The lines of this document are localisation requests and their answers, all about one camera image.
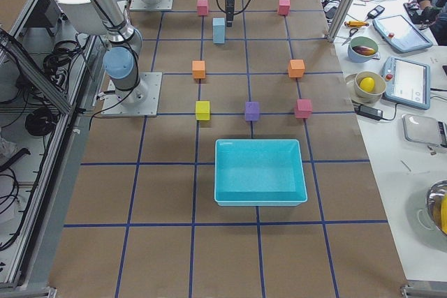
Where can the light blue block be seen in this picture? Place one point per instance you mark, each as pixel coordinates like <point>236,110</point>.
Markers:
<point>219,37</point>
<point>219,25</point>

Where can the pink block near left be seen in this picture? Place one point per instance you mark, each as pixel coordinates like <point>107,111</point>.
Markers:
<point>202,8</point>

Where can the pink block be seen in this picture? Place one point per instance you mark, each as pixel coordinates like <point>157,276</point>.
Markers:
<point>202,8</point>
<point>303,108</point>
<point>284,7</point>

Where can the pink block far left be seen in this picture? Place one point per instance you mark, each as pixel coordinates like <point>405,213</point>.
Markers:
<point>284,7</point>

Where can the orange block far right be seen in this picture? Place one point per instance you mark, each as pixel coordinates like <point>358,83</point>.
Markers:
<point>296,68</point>

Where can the yellow block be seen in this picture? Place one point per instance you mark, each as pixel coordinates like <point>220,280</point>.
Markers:
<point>202,110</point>

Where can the purple block right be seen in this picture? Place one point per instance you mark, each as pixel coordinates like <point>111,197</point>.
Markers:
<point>252,111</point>

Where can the black scissors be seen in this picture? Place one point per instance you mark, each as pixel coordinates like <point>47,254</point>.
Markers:
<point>352,32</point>

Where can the pink block right side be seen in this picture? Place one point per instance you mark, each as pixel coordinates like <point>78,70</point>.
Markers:
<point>303,108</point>

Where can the green bowl with fruit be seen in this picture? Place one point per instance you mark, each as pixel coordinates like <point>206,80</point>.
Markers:
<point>362,49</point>

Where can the yellow lemon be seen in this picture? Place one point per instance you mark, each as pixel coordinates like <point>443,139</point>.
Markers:
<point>367,84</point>

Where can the bowl with lemon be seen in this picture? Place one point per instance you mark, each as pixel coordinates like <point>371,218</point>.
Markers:
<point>357,94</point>

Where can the teach pendant far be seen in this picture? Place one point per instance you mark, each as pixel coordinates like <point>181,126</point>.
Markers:
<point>401,34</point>

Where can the teach pendant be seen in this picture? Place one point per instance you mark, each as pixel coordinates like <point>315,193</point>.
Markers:
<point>401,34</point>
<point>407,82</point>

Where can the teal plastic bin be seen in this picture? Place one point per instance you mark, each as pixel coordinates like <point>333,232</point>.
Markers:
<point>265,172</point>

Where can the black power adapter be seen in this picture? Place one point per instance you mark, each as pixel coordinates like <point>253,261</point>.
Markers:
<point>369,112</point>

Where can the teach pendant near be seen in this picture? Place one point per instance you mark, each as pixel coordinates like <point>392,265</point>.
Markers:
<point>407,82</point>

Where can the metal bowl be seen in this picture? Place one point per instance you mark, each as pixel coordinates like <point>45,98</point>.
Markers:
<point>433,216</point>

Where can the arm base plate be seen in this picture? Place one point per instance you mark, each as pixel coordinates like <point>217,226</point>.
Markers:
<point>151,5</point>
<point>143,101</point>

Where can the yellow handled tool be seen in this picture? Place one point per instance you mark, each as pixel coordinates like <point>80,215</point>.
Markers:
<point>356,24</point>

